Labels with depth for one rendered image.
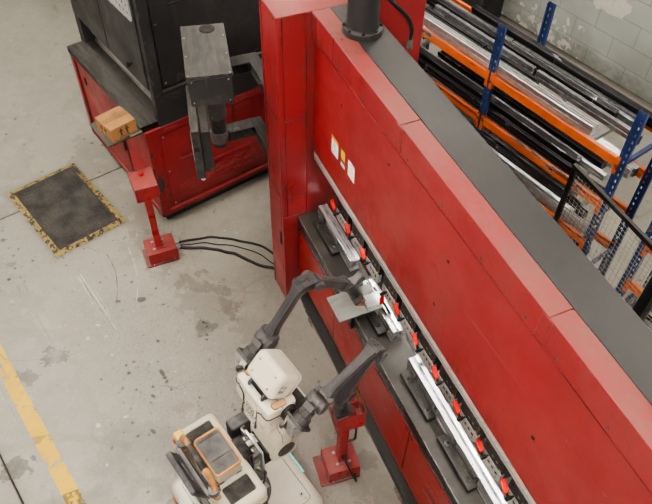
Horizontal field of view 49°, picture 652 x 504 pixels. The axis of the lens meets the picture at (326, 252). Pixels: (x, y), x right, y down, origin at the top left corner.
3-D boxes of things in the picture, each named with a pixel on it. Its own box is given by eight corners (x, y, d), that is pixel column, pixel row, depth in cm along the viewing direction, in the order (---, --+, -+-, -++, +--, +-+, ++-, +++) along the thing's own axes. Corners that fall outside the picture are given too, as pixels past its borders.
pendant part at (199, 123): (192, 131, 453) (184, 84, 426) (211, 129, 455) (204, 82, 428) (197, 179, 425) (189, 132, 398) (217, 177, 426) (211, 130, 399)
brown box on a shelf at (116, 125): (89, 124, 496) (85, 110, 487) (123, 111, 507) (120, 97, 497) (108, 147, 481) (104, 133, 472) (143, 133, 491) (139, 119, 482)
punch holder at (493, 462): (479, 453, 322) (485, 437, 310) (495, 447, 324) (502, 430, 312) (496, 483, 313) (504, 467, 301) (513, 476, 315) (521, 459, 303)
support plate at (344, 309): (326, 298, 400) (326, 297, 399) (368, 284, 407) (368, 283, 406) (339, 323, 389) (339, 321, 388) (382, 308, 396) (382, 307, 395)
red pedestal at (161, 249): (141, 250, 551) (120, 170, 488) (173, 241, 558) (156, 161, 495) (147, 268, 539) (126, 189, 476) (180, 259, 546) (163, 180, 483)
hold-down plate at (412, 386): (399, 375, 381) (400, 372, 379) (408, 372, 383) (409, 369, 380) (426, 422, 363) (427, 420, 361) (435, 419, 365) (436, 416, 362)
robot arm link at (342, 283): (298, 277, 343) (313, 292, 338) (305, 268, 341) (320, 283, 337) (338, 281, 381) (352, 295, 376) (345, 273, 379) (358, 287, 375)
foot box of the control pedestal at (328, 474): (311, 457, 442) (312, 449, 433) (350, 447, 447) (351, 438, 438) (321, 487, 430) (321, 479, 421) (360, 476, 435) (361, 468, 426)
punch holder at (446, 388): (435, 382, 346) (440, 364, 333) (451, 376, 348) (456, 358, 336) (451, 407, 337) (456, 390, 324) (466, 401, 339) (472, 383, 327)
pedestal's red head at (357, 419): (325, 401, 394) (326, 385, 380) (352, 394, 397) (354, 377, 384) (336, 433, 382) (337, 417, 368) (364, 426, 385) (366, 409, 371)
